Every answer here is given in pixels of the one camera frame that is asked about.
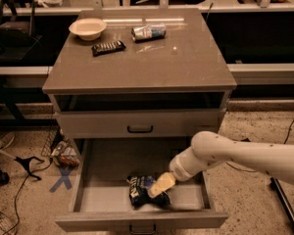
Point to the black candy bar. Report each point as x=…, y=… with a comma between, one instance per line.
x=107, y=48

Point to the black chair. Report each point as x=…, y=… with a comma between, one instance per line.
x=17, y=38

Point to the black grabber tool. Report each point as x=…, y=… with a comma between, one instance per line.
x=25, y=163

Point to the blue chip bag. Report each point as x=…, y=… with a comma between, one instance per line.
x=138, y=192

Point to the white bowl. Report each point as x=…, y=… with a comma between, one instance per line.
x=88, y=29

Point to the blue tape cross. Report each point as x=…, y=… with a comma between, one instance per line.
x=63, y=179

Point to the snack packages on floor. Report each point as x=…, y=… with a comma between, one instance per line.
x=65, y=155

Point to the black bar on floor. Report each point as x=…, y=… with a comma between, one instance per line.
x=275, y=185

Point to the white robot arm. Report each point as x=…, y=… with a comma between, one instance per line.
x=208, y=149

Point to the open grey drawer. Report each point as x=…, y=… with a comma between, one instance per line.
x=101, y=194

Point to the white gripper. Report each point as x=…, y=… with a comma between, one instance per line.
x=177, y=169

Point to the crushed silver blue can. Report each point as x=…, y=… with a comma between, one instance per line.
x=147, y=32

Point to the grey drawer cabinet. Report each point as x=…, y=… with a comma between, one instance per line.
x=184, y=70

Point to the closed grey drawer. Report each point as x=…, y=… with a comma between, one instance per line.
x=126, y=124

